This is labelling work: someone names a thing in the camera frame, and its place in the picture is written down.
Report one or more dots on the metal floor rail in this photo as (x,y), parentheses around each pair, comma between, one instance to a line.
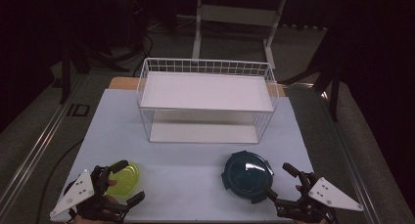
(39,145)
(349,158)

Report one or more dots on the dark teal lidded container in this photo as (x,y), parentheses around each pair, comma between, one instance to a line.
(246,176)

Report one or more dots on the person's right hand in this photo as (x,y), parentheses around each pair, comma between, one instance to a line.
(298,187)

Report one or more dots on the person's left hand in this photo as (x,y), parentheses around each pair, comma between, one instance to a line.
(112,183)

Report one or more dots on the green lidded plastic container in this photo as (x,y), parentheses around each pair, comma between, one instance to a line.
(127,180)

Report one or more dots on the white desk frame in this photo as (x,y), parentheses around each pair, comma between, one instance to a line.
(235,15)

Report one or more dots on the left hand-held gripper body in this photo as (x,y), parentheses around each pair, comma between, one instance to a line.
(80,189)

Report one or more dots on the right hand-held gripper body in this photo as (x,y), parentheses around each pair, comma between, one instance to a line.
(328,194)

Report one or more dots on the black stand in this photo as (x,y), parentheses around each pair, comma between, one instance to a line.
(67,74)
(332,87)

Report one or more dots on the black square floor frame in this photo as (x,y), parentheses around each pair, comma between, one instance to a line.
(78,110)

